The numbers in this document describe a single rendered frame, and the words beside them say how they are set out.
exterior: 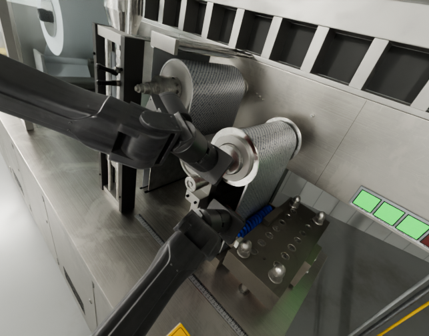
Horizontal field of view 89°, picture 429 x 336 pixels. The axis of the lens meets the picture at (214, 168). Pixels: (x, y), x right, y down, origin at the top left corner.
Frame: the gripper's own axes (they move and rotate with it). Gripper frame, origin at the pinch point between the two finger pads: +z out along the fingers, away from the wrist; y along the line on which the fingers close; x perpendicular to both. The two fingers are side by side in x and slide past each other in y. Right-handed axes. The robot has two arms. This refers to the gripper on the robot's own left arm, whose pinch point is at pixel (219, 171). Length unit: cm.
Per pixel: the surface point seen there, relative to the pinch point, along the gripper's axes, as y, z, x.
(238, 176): 3.6, 2.4, 1.8
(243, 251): 13.0, 12.0, -12.6
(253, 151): 4.4, -1.4, 8.1
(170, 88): -22.5, -6.7, 9.9
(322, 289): 54, 167, -21
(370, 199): 30.8, 29.0, 20.2
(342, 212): 39, 243, 54
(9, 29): -97, -17, -3
